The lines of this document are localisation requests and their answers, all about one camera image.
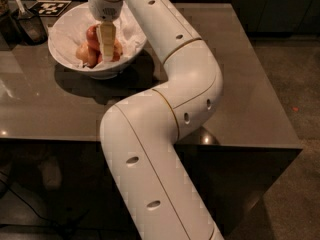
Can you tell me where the dark container with scoop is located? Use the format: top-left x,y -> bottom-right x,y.
12,0 -> 47,45

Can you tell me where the black white fiducial marker card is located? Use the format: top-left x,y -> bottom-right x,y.
31,0 -> 71,17

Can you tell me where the black floor cable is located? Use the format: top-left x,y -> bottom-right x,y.
0,178 -> 73,240

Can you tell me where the right hidden apple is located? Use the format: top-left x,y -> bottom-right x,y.
114,39 -> 123,55

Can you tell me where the white ceramic bowl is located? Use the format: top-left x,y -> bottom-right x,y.
47,0 -> 148,81

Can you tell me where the left yellowish apple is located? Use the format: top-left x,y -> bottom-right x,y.
76,41 -> 100,68

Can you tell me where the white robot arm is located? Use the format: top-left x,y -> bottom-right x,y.
88,0 -> 224,240

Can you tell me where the white paper bowl liner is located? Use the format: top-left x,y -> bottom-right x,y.
48,0 -> 148,70

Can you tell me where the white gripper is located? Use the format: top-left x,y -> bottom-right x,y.
88,0 -> 123,61

